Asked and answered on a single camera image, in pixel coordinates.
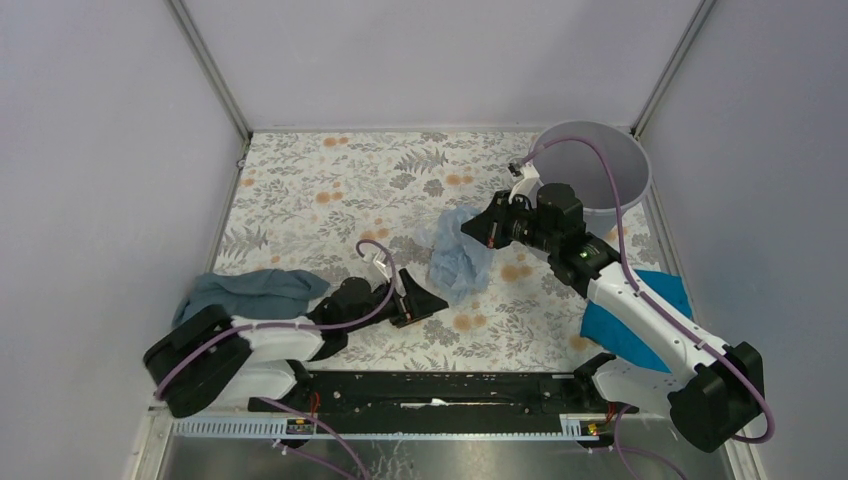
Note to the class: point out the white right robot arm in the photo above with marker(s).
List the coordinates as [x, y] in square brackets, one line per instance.
[711, 391]

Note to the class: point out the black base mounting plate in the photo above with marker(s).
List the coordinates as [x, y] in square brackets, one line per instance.
[468, 400]

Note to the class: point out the slotted cable duct rail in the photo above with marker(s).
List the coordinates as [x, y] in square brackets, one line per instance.
[561, 428]

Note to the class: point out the grey plastic trash bin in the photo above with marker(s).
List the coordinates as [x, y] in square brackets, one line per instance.
[604, 165]

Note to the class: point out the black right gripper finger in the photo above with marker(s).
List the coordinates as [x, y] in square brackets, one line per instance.
[481, 231]
[486, 218]

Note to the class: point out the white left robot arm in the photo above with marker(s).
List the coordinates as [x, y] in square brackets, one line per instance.
[218, 360]

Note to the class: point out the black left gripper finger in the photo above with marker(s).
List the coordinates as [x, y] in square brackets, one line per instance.
[417, 298]
[408, 318]

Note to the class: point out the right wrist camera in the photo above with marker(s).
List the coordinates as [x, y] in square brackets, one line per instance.
[527, 179]

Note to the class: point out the grey-blue cloth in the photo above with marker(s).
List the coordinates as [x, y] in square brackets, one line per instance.
[265, 294]

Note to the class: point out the bright blue cloth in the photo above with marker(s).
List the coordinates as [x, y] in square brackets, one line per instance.
[606, 330]

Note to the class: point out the light blue plastic trash bag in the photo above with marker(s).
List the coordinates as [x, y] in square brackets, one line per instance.
[459, 265]

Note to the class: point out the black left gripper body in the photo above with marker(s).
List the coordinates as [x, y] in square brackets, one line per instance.
[388, 303]

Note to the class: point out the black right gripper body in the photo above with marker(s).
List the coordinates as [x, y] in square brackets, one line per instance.
[516, 224]

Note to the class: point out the floral patterned table mat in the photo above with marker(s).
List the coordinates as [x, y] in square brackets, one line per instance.
[305, 199]

